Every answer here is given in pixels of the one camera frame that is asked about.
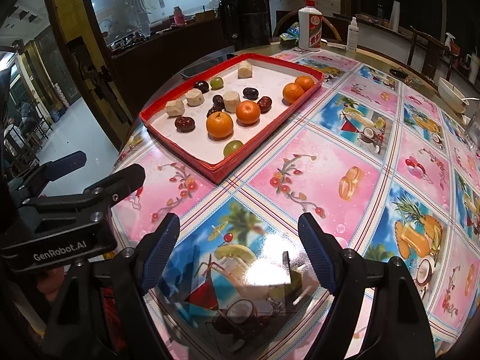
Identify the beige cake piece back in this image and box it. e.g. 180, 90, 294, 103
165, 99, 185, 118

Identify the orange mandarin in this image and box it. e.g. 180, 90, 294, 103
236, 100, 261, 125
206, 111, 233, 139
282, 83, 304, 104
295, 76, 315, 92

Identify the beige cylinder cake piece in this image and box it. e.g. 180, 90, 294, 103
223, 91, 241, 114

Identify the green grape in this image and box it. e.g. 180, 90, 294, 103
223, 140, 243, 158
210, 76, 224, 90

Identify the dark red jujube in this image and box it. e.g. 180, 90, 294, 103
257, 96, 272, 114

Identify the person's left hand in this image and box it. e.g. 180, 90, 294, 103
37, 267, 65, 302

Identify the red rimmed white tray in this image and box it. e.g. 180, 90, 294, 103
140, 53, 325, 185

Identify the dark plum in tray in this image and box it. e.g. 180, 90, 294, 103
193, 80, 210, 94

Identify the green grape in tray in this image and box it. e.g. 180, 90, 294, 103
210, 76, 224, 90

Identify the colourful fruit print tablecloth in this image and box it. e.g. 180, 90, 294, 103
113, 49, 479, 359

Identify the beige cake piece in tray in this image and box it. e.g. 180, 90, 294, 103
238, 60, 253, 79

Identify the clear glass pitcher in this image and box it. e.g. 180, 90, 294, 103
465, 104, 480, 150

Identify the white ceramic bowl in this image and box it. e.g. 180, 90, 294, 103
438, 77, 478, 114

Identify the black ashtray on table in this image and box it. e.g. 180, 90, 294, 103
389, 68, 408, 80

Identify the white red liquor bottle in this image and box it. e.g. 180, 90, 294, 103
298, 0, 323, 51

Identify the white spray bottle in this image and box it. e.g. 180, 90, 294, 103
346, 16, 359, 52

